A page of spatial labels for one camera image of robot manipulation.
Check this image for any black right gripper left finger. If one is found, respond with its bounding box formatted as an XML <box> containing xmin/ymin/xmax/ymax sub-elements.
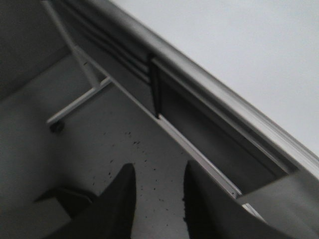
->
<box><xmin>47</xmin><ymin>163</ymin><xmax>136</xmax><ymax>239</ymax></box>

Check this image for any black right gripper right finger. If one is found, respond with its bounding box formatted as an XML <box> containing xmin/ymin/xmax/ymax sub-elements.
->
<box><xmin>183</xmin><ymin>160</ymin><xmax>289</xmax><ymax>239</ymax></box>

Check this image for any grey cabinet panel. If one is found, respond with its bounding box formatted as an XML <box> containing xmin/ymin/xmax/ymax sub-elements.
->
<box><xmin>149</xmin><ymin>57</ymin><xmax>297</xmax><ymax>195</ymax></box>

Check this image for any white whiteboard with aluminium frame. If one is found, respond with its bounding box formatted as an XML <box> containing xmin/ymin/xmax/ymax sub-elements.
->
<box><xmin>53</xmin><ymin>0</ymin><xmax>319</xmax><ymax>177</ymax></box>

